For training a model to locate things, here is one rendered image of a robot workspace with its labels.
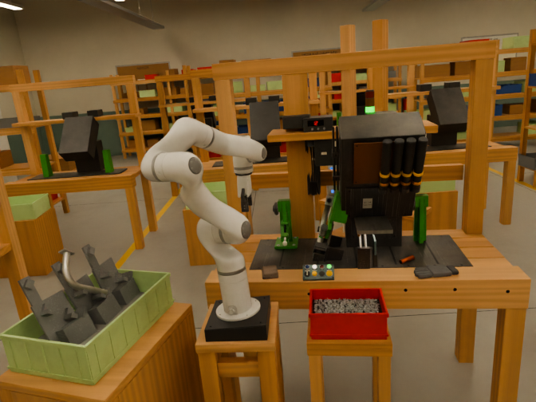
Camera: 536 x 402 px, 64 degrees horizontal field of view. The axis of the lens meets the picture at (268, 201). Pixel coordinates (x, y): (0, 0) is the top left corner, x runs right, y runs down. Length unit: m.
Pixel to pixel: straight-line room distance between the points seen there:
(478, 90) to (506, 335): 1.24
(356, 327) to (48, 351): 1.20
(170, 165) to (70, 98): 12.01
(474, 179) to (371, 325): 1.19
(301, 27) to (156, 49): 3.91
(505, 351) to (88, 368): 1.84
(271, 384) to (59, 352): 0.82
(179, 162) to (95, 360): 0.84
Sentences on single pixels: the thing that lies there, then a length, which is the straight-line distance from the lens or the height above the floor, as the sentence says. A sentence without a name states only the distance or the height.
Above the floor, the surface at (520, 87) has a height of 1.24.
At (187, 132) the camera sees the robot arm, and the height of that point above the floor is 1.69.
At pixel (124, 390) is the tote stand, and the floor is 0.74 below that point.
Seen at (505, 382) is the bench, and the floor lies 0.35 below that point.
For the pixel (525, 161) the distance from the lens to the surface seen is 7.41.
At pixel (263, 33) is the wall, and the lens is 12.17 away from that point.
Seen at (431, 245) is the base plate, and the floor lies 0.90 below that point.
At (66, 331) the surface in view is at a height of 0.92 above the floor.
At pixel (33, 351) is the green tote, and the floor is 0.91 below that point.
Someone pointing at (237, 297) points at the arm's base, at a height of 1.00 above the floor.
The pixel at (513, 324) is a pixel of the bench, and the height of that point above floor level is 0.67.
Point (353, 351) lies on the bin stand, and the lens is 1.85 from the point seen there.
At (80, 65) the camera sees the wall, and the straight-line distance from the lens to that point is 13.22.
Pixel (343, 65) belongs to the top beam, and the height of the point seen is 1.87.
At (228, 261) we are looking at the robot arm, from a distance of 1.73.
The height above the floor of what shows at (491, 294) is 0.82.
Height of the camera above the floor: 1.85
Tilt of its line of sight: 16 degrees down
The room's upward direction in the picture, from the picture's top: 5 degrees counter-clockwise
